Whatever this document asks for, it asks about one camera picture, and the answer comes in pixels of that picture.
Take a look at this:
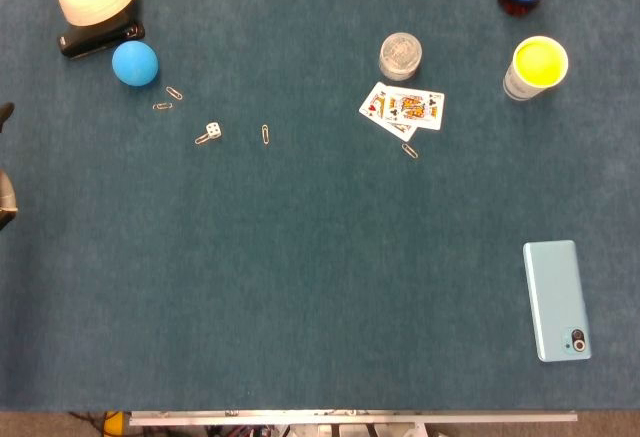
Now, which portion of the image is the white playing card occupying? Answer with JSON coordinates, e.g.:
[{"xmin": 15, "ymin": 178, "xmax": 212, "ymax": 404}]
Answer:
[{"xmin": 382, "ymin": 119, "xmax": 419, "ymax": 143}]

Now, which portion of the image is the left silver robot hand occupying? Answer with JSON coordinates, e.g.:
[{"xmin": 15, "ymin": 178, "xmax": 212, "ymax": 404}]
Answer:
[{"xmin": 0, "ymin": 101, "xmax": 19, "ymax": 231}]

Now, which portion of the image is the blue ball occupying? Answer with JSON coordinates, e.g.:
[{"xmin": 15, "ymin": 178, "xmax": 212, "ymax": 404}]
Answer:
[{"xmin": 111, "ymin": 40, "xmax": 160, "ymax": 88}]

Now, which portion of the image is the king of clubs card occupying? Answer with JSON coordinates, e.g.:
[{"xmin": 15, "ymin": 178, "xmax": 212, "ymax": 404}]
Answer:
[{"xmin": 382, "ymin": 89, "xmax": 446, "ymax": 132}]

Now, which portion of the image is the light blue smartphone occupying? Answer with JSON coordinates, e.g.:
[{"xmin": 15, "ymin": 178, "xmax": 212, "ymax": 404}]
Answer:
[{"xmin": 522, "ymin": 239, "xmax": 593, "ymax": 364}]

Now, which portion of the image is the king of hearts card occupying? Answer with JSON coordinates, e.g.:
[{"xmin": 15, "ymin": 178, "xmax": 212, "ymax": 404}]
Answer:
[{"xmin": 358, "ymin": 81, "xmax": 390, "ymax": 120}]

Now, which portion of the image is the paper cup yellow inside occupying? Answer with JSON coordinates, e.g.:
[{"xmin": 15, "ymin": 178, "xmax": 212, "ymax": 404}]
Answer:
[{"xmin": 502, "ymin": 35, "xmax": 570, "ymax": 103}]

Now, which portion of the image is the yellow object under table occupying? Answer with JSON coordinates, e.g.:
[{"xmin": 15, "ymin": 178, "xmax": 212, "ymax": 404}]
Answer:
[{"xmin": 103, "ymin": 410, "xmax": 124, "ymax": 437}]

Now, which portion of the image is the clear round lidded jar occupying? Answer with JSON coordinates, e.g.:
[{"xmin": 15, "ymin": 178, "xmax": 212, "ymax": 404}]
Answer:
[{"xmin": 378, "ymin": 32, "xmax": 423, "ymax": 82}]

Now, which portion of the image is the black stapler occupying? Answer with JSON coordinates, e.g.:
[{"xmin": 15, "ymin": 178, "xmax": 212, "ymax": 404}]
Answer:
[{"xmin": 56, "ymin": 12, "xmax": 146, "ymax": 60}]

